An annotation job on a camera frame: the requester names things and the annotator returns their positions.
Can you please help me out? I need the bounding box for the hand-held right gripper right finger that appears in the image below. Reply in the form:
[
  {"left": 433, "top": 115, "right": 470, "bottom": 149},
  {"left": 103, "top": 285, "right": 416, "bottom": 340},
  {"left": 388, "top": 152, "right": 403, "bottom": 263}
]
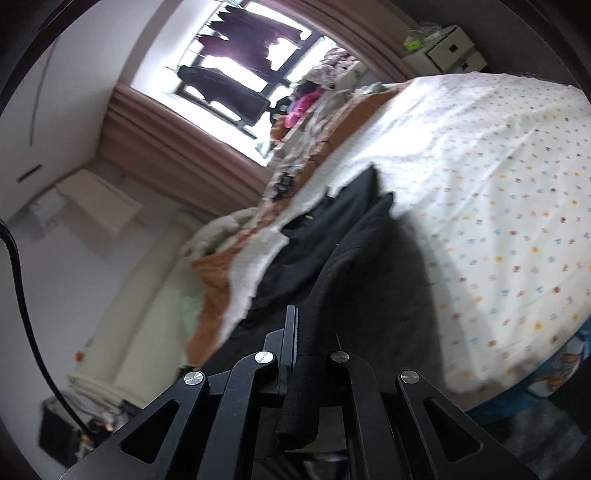
[{"left": 318, "top": 350, "right": 541, "bottom": 480}]

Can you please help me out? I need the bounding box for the cream padded headboard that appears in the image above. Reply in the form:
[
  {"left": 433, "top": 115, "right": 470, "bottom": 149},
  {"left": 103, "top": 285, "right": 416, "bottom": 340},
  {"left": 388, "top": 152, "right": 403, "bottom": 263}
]
[{"left": 67, "top": 208, "right": 204, "bottom": 407}]

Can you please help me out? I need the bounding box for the pink cloth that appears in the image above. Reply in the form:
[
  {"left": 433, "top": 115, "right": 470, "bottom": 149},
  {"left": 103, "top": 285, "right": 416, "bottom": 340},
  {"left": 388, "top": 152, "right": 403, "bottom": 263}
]
[{"left": 285, "top": 90, "right": 321, "bottom": 129}]

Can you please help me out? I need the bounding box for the window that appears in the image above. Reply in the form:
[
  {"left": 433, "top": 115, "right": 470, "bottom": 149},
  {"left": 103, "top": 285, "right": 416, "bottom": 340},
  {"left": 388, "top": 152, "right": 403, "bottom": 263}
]
[{"left": 129, "top": 0, "right": 338, "bottom": 162}]

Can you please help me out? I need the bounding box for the beige hanging towel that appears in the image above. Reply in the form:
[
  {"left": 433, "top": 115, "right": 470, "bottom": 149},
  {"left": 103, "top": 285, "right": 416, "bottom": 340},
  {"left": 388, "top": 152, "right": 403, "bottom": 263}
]
[{"left": 55, "top": 168, "right": 145, "bottom": 237}]

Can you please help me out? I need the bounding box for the white nightstand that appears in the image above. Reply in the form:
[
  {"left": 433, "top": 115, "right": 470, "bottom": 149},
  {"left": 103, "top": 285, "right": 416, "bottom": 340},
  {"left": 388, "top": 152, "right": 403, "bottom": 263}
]
[{"left": 402, "top": 25, "right": 486, "bottom": 72}]

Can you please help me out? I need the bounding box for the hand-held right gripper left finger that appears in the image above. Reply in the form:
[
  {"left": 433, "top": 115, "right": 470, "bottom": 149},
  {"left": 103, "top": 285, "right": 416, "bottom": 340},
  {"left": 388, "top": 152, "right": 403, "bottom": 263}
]
[{"left": 59, "top": 305, "right": 301, "bottom": 480}]

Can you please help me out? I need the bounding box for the white air conditioner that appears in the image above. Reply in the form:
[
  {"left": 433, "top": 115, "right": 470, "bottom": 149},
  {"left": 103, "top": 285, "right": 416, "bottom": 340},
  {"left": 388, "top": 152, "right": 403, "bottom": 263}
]
[{"left": 28, "top": 191, "right": 63, "bottom": 232}]

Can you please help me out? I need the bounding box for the grey plush toy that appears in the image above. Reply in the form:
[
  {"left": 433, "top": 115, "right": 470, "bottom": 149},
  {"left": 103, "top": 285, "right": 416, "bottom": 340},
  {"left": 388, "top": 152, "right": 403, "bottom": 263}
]
[{"left": 179, "top": 208, "right": 278, "bottom": 259}]

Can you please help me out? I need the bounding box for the white dotted bed sheet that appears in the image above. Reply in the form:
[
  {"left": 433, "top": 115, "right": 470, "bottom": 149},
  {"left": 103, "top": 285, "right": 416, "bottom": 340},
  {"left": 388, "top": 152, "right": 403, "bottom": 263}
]
[{"left": 222, "top": 71, "right": 591, "bottom": 407}]

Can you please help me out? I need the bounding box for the hanging dark garment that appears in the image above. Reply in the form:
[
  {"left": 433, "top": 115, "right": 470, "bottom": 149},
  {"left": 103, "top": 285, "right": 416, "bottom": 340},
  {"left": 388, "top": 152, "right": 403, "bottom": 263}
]
[{"left": 178, "top": 65, "right": 271, "bottom": 125}]

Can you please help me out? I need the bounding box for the thin black cable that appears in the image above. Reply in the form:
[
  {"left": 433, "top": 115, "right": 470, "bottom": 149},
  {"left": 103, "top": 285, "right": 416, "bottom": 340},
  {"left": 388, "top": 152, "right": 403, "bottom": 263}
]
[{"left": 268, "top": 171, "right": 296, "bottom": 201}]

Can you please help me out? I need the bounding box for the black jacket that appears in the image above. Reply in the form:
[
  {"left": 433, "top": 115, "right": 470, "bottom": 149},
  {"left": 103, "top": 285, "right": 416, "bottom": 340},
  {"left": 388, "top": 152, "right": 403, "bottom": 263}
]
[{"left": 203, "top": 164, "right": 398, "bottom": 452}]

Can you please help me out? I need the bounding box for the orange quilt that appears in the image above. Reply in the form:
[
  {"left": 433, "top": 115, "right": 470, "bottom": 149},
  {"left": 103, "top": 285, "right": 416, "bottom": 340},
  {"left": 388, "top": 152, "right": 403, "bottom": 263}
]
[{"left": 185, "top": 85, "right": 398, "bottom": 365}]

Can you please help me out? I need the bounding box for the pale green pillow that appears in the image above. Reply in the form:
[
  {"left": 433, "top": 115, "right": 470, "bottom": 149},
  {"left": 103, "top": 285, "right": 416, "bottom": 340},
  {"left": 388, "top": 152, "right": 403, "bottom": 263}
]
[{"left": 178, "top": 295, "right": 204, "bottom": 333}]

